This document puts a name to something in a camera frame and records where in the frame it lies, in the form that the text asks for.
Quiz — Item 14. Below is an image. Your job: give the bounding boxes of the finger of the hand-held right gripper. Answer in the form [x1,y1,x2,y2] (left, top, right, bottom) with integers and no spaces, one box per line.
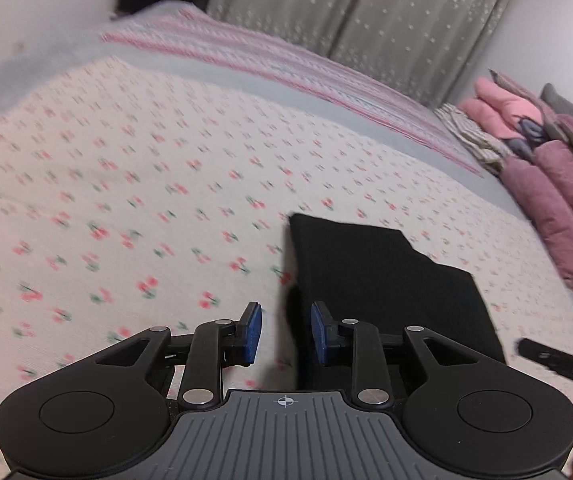
[514,338,573,391]

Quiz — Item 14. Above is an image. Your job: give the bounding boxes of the mauve folded cloth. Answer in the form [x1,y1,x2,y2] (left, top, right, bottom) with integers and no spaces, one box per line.
[489,69,573,186]

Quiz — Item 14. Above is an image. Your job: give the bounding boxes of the pink striped blanket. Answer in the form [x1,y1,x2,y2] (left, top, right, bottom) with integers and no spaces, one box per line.
[99,7,492,178]

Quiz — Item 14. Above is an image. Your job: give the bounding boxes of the light grey bed sheet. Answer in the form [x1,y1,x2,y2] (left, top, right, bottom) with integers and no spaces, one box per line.
[0,0,573,311]

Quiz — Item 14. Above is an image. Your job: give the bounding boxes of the grey star print curtain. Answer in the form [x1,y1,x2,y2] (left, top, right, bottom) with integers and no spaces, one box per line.
[206,0,527,108]

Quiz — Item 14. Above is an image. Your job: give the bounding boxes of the striped garment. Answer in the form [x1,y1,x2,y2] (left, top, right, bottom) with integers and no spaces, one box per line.
[434,103,517,176]

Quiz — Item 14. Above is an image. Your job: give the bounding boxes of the grey garment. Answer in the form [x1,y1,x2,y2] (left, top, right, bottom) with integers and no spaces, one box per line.
[509,115,550,161]

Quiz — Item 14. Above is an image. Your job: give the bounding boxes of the grey pillow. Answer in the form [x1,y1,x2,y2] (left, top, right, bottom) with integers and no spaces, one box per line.
[539,82,573,131]

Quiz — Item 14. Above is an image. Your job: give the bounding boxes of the black pants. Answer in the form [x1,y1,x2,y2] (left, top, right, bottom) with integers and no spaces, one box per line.
[286,212,507,391]

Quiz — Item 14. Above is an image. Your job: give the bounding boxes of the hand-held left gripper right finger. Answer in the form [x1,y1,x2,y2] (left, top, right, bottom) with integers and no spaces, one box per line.
[311,301,482,406]

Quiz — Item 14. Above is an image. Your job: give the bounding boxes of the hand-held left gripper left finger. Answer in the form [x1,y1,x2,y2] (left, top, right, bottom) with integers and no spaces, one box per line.
[95,301,263,408]

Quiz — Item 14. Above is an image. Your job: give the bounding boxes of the cherry print bed sheet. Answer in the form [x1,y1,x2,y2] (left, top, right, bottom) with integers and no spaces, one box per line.
[0,55,573,480]

